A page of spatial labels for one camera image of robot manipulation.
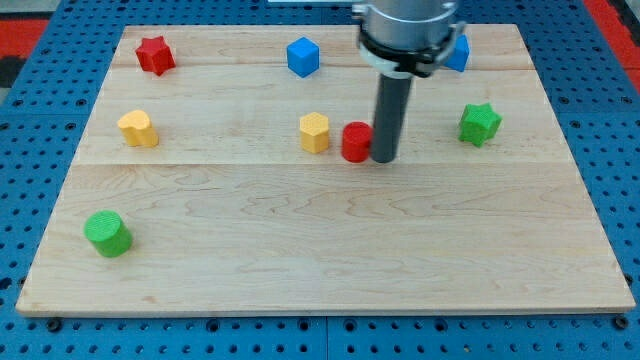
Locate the red cylinder block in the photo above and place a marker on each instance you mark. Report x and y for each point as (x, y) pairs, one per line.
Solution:
(356, 140)

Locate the green cylinder block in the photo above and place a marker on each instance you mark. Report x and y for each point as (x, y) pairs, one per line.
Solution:
(108, 234)

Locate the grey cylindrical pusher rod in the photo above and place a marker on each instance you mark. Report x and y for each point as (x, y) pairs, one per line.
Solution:
(391, 103)

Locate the yellow hexagon block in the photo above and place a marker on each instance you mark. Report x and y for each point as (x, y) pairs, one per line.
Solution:
(314, 132)

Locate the blue block behind arm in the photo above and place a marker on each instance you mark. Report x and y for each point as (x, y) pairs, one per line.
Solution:
(459, 58)

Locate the yellow heart block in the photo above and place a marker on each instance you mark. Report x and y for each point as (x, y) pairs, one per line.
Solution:
(137, 129)

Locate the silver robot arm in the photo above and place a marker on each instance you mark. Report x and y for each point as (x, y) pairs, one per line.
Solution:
(405, 38)

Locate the red star block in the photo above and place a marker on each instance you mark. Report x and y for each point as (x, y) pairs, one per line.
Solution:
(155, 56)

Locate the wooden board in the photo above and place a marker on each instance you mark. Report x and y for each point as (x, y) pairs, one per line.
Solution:
(231, 217)

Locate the green star block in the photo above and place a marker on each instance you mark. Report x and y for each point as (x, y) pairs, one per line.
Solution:
(478, 124)

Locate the blue cube block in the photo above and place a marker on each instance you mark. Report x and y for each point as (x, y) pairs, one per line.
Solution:
(303, 57)

